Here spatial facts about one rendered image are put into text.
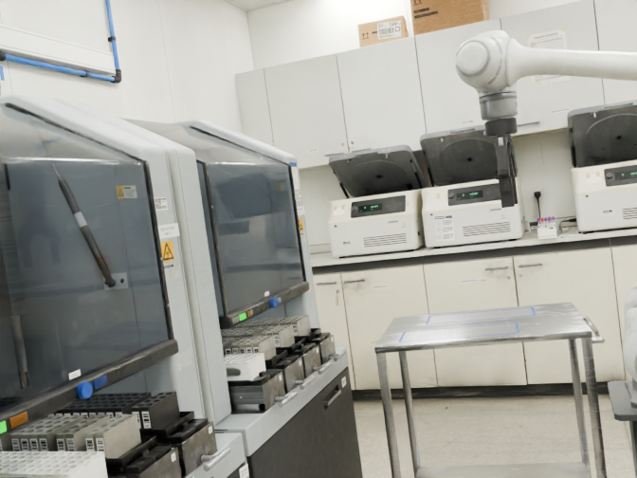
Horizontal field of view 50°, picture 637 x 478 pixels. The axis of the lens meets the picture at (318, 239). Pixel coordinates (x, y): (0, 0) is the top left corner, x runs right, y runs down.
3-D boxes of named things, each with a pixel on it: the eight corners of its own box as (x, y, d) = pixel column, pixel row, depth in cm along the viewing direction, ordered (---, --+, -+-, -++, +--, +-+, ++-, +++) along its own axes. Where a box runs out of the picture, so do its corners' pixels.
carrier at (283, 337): (289, 342, 220) (286, 324, 220) (295, 342, 220) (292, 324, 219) (275, 352, 209) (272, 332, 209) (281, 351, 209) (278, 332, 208)
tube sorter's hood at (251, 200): (71, 340, 195) (38, 119, 192) (181, 302, 252) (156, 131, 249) (230, 328, 177) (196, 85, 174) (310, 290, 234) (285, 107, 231)
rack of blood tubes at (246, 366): (156, 388, 190) (154, 367, 189) (175, 378, 199) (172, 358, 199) (252, 385, 180) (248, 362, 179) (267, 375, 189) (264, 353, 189)
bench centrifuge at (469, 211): (425, 250, 397) (409, 133, 394) (441, 240, 456) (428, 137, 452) (523, 240, 379) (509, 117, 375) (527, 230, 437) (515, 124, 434)
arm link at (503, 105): (518, 94, 169) (519, 119, 169) (481, 101, 172) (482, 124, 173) (515, 90, 161) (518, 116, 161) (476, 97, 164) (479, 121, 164)
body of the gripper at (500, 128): (515, 115, 161) (518, 154, 162) (517, 118, 169) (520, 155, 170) (482, 120, 164) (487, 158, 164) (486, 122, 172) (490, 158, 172)
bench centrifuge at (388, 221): (330, 260, 419) (316, 156, 415) (360, 248, 476) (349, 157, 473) (418, 251, 398) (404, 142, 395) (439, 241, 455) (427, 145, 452)
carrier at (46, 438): (80, 442, 144) (76, 414, 144) (88, 442, 144) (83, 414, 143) (42, 464, 133) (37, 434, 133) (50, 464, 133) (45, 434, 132)
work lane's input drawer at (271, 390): (56, 416, 200) (51, 387, 200) (86, 401, 213) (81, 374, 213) (281, 412, 175) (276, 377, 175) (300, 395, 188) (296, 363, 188)
